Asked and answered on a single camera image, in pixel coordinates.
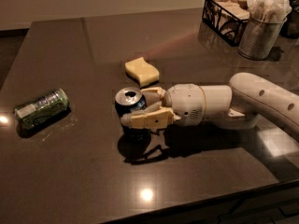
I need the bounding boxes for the black wire napkin holder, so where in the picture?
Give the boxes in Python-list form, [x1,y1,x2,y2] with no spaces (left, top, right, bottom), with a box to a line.
[202,0,249,47]

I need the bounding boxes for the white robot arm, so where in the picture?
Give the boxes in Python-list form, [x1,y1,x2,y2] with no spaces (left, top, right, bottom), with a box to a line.
[121,73,299,139]

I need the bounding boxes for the white packets in cup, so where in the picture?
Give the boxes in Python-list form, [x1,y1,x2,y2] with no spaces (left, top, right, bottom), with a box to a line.
[247,0,292,23]

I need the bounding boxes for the metal mesh cup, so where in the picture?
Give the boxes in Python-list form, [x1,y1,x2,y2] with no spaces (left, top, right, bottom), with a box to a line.
[237,17,286,61]

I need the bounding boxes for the napkins in holder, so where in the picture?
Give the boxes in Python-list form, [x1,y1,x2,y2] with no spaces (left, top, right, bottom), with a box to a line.
[213,0,249,20]

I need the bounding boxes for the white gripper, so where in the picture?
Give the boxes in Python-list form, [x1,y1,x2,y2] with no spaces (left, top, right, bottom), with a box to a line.
[121,84,206,130]

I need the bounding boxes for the blue pepsi can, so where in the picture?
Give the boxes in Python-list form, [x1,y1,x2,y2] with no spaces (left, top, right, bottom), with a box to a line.
[115,87,150,142]

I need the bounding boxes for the green soda can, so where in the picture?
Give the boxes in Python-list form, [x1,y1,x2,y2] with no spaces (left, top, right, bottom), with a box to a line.
[14,89,69,130]

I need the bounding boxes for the yellow sponge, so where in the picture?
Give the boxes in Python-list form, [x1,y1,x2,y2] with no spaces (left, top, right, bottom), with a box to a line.
[125,57,160,88]

